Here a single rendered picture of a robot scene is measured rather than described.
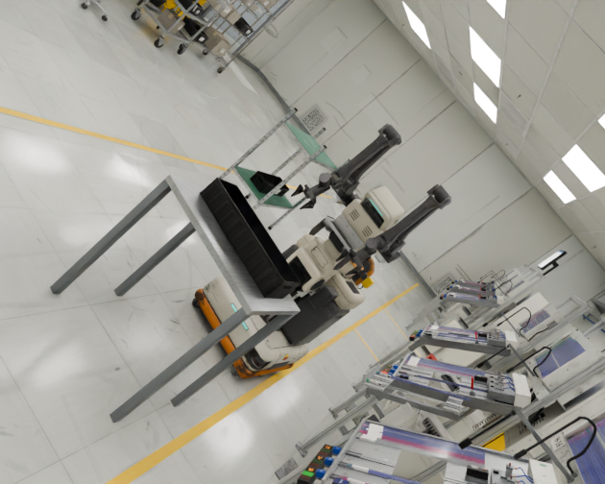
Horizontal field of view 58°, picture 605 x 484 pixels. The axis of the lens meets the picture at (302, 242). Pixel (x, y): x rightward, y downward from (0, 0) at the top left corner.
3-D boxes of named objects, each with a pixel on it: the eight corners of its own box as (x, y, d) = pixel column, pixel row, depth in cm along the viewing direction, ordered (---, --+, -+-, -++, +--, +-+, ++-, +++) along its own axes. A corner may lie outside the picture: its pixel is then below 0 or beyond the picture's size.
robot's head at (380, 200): (375, 198, 321) (385, 182, 309) (396, 226, 314) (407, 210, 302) (356, 205, 314) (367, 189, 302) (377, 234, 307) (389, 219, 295)
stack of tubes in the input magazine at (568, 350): (543, 378, 296) (586, 350, 289) (534, 359, 344) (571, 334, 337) (558, 399, 293) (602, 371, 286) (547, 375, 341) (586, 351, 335)
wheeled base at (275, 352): (242, 297, 402) (267, 276, 396) (287, 371, 381) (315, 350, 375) (188, 294, 341) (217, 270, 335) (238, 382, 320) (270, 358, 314)
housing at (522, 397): (511, 418, 299) (516, 393, 298) (508, 394, 346) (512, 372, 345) (527, 422, 297) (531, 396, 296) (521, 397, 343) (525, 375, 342)
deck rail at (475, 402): (389, 388, 318) (391, 378, 318) (390, 387, 320) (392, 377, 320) (520, 419, 296) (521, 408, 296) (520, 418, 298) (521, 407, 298)
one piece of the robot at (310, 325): (254, 290, 390) (344, 217, 369) (294, 355, 372) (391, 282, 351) (229, 288, 360) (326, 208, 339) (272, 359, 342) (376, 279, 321)
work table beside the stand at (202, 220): (119, 290, 292) (226, 194, 272) (179, 405, 269) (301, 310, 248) (49, 286, 251) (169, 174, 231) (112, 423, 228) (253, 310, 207)
